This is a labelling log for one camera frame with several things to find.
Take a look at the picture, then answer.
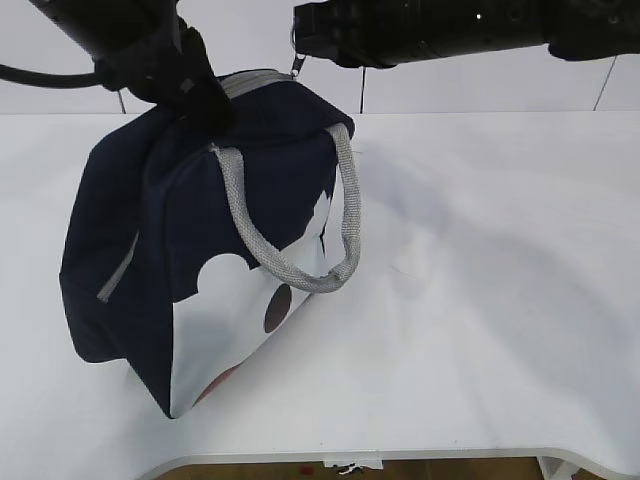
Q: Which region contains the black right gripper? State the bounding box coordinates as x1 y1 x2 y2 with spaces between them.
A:
291 0 401 70

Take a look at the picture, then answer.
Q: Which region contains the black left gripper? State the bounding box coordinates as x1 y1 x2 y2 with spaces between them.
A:
94 17 236 135

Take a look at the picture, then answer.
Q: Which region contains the navy blue lunch bag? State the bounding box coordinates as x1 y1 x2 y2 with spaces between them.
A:
59 69 361 419

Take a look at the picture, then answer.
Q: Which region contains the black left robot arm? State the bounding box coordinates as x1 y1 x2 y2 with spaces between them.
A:
17 0 235 134

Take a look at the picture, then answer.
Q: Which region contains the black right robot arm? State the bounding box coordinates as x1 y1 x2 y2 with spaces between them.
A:
292 0 639 69

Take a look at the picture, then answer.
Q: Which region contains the white tape scrap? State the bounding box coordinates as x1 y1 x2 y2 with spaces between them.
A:
322 456 384 476

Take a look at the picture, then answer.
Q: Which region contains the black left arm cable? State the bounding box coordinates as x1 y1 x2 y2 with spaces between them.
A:
0 62 109 90

